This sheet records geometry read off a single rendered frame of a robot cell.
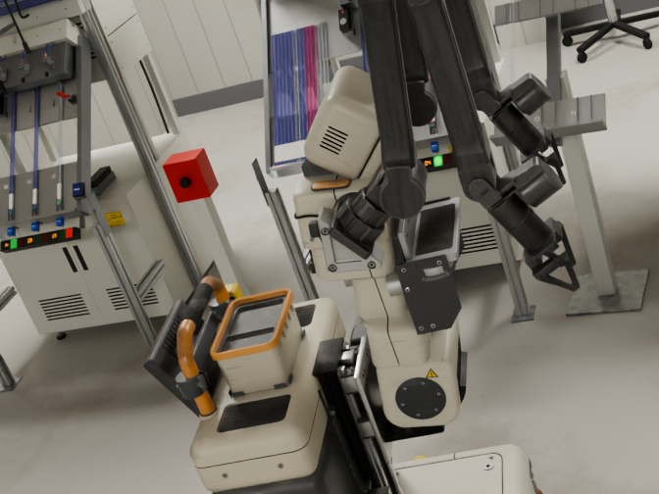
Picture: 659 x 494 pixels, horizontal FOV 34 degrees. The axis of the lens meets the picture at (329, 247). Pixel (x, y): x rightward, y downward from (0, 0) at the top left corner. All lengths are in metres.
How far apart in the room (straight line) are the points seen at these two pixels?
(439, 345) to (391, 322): 0.12
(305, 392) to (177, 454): 1.59
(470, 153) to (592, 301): 2.02
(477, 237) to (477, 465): 1.43
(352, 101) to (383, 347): 0.51
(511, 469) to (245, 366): 0.79
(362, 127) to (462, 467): 1.09
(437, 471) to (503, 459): 0.17
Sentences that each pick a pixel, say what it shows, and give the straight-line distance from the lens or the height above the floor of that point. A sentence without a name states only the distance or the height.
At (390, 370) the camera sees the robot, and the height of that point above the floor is 0.81.
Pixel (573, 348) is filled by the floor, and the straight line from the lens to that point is 3.62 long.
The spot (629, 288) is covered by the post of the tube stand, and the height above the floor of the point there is 0.01.
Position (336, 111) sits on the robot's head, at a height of 1.36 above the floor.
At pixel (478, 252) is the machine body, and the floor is 0.12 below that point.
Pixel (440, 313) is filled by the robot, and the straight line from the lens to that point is 2.13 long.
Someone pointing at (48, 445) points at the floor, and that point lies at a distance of 4.23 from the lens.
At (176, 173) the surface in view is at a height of 0.74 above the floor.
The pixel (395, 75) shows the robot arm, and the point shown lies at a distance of 1.81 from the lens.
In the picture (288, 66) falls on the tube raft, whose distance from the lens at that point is 3.86.
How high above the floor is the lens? 1.97
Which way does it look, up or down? 24 degrees down
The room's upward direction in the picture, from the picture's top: 20 degrees counter-clockwise
